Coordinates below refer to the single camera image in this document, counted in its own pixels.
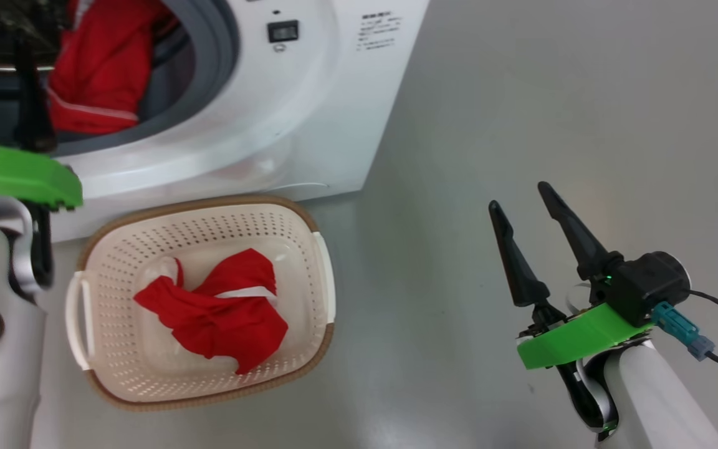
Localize round white filter cover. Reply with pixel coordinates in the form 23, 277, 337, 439
264, 181, 330, 193

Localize black door latch socket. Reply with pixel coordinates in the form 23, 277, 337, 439
267, 20, 300, 43

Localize white front-load washing machine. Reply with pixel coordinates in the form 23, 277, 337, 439
0, 0, 429, 244

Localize cream perforated laundry basket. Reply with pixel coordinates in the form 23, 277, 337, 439
65, 195, 337, 411

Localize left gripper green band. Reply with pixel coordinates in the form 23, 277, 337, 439
0, 41, 84, 210

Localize teal cable connector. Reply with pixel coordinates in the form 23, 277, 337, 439
652, 302, 715, 361

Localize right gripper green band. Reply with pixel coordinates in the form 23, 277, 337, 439
489, 181, 653, 370

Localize red garment with white stripes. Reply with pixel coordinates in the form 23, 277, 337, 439
47, 0, 179, 135
133, 248, 289, 375

